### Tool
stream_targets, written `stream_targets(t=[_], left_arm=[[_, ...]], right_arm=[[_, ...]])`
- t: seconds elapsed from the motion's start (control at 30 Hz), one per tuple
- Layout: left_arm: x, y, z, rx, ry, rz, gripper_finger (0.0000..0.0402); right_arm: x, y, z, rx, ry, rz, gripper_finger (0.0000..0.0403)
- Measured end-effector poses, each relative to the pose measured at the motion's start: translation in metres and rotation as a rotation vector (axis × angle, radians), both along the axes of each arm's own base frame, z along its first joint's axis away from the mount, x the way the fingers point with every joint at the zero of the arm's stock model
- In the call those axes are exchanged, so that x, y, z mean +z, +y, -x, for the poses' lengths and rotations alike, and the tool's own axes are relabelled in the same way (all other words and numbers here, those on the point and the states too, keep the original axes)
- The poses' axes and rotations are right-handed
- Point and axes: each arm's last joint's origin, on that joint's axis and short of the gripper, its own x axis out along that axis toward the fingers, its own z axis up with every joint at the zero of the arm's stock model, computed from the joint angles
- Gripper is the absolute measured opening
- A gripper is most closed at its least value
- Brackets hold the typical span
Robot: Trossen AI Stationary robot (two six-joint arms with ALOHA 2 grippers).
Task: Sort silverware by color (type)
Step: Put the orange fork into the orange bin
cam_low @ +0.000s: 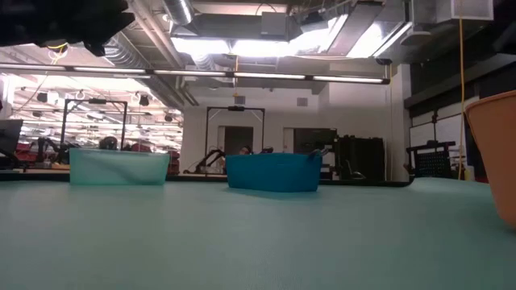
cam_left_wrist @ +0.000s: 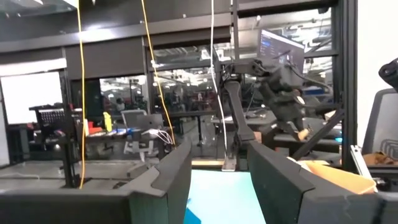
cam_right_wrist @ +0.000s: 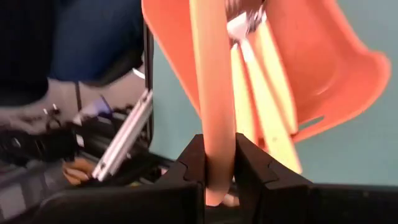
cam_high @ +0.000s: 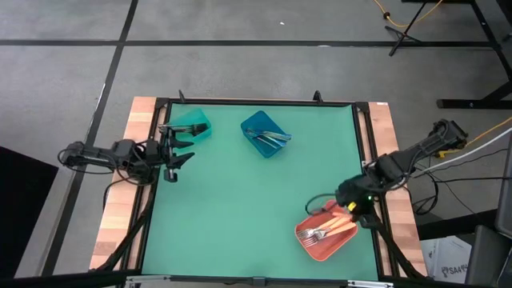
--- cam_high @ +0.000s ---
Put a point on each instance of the black frame clamp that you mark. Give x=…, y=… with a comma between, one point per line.
x=182, y=97
x=317, y=97

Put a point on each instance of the translucent teal plastic bin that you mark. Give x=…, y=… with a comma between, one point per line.
x=192, y=118

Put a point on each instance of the grey equipment panel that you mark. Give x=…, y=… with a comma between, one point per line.
x=505, y=188

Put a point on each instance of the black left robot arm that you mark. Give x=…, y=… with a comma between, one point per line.
x=108, y=158

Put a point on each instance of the black rig beam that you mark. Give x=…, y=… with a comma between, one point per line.
x=60, y=281

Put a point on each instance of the orange plastic bin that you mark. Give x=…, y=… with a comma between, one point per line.
x=324, y=252

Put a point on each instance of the black metal fork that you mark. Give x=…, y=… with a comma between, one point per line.
x=180, y=130
x=168, y=126
x=176, y=127
x=200, y=129
x=188, y=128

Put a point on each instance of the white printed cardboard box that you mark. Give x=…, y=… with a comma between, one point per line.
x=444, y=260

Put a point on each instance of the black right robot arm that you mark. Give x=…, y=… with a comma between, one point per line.
x=420, y=154

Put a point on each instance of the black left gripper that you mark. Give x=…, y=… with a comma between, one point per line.
x=171, y=156

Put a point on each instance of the blue plastic bin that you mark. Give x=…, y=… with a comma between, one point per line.
x=260, y=120

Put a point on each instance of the black table frame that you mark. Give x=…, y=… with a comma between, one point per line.
x=260, y=101

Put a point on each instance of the black desk frame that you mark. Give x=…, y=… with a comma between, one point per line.
x=460, y=104

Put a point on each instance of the silver metal spoon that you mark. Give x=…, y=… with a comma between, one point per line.
x=278, y=141

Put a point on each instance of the dark grey cabinet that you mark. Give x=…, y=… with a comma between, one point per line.
x=488, y=256

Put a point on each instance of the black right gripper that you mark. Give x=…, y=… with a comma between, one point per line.
x=356, y=190

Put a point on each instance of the black panel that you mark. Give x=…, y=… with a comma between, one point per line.
x=24, y=208

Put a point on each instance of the black tripod stand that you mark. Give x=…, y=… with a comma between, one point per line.
x=408, y=28

